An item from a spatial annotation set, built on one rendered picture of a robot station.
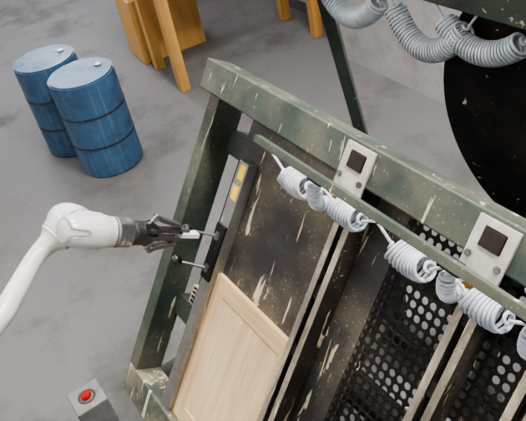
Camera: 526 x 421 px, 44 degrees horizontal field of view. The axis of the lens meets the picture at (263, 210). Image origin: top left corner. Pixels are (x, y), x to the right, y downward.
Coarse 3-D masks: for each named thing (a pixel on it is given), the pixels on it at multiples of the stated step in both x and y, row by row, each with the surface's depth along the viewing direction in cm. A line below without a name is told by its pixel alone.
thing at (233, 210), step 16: (240, 160) 205; (240, 192) 205; (240, 208) 208; (224, 224) 210; (224, 240) 210; (224, 256) 213; (208, 288) 216; (192, 320) 221; (192, 336) 221; (176, 368) 228; (176, 384) 228
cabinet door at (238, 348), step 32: (224, 288) 212; (224, 320) 212; (256, 320) 198; (192, 352) 224; (224, 352) 211; (256, 352) 198; (192, 384) 223; (224, 384) 210; (256, 384) 197; (192, 416) 223; (224, 416) 209; (256, 416) 196
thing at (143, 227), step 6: (138, 222) 190; (144, 222) 192; (150, 222) 193; (138, 228) 189; (144, 228) 190; (150, 228) 193; (156, 228) 195; (138, 234) 189; (144, 234) 190; (150, 234) 194; (156, 234) 196; (138, 240) 189; (144, 240) 191
